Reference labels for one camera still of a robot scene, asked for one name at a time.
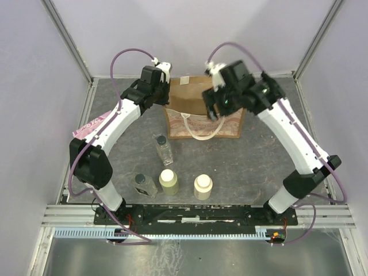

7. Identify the yellow-green bottle white cap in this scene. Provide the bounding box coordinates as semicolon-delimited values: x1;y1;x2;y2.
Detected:
159;169;179;196

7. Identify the blue slotted cable duct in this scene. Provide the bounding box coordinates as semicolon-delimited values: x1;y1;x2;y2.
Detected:
53;224;270;240

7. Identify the aluminium front rail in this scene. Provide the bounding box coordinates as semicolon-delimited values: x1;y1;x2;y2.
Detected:
41;205;356;229

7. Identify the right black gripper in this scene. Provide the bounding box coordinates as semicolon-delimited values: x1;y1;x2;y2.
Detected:
201;83;242;122

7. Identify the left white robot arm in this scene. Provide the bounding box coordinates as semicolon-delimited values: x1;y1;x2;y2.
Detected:
70;62;172;224

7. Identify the pink printed package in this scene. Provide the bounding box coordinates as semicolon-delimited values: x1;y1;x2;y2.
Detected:
72;111;111;140

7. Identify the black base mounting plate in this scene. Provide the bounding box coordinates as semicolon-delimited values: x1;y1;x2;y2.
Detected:
93;203;299;227

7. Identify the brown canvas tote bag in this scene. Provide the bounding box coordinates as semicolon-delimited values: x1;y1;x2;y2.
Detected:
164;76;246;141

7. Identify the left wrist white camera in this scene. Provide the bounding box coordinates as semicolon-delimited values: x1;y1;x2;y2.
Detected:
151;57;172;83

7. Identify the right aluminium frame post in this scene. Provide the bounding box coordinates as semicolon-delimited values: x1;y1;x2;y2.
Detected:
292;0;346;83

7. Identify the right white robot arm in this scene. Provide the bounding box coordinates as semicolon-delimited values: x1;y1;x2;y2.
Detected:
202;60;342;225

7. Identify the purple cable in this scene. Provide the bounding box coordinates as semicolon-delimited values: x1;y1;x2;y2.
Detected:
68;48;160;246
205;42;348;246

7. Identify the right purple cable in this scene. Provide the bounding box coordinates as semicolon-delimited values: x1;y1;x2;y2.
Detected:
205;42;348;246

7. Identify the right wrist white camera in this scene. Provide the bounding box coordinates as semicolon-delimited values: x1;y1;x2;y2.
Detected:
205;61;227;92

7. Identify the short clear glass bottle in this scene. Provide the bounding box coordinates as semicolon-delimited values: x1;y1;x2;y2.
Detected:
132;174;158;198

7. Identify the cream bottle white cap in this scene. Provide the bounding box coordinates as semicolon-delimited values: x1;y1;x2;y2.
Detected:
194;174;213;201

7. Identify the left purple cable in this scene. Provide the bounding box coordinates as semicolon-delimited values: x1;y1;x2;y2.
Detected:
68;48;160;246

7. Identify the wrist white camera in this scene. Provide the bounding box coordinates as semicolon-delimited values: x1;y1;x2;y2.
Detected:
151;57;172;83
205;61;227;92

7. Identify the tall clear glass bottle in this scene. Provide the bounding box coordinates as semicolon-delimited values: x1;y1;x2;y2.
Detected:
154;134;174;166

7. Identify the aluminium frame post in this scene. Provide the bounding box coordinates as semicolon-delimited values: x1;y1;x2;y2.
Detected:
292;0;346;83
40;0;94;83

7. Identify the left aluminium frame post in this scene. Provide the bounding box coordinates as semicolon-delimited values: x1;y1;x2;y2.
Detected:
40;0;94;83

